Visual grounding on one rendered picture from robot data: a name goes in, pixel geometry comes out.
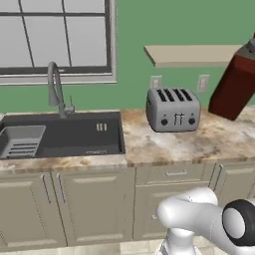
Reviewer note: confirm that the white wall outlet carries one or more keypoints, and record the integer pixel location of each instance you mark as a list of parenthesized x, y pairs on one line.
[(203, 83), (155, 81)]

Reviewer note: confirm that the beige wall shelf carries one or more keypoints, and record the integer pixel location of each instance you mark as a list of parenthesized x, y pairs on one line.
[(192, 54)]

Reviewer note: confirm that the dark red knife block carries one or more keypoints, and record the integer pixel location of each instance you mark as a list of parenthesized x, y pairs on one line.
[(232, 86)]

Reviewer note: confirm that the beige drawer front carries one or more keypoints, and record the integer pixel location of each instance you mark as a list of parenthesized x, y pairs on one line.
[(176, 173)]

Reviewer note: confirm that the beige cabinet door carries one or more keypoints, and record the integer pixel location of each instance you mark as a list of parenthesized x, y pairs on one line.
[(23, 212), (96, 205), (146, 205), (235, 182)]

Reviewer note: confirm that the grey dish rack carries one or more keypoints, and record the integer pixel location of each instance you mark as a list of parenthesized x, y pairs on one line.
[(20, 141)]

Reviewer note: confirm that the grey framed window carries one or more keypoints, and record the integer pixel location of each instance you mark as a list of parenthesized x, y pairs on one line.
[(56, 36)]

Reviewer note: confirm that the dark grey sink basin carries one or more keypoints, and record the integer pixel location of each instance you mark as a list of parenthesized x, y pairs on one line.
[(83, 139)]

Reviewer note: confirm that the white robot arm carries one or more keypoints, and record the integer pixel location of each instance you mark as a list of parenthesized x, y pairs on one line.
[(192, 212)]

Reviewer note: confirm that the silver four-slot toaster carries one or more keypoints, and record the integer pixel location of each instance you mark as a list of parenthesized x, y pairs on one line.
[(172, 111)]

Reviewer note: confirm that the grey sink faucet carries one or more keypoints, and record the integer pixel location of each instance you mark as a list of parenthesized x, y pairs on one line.
[(54, 89)]

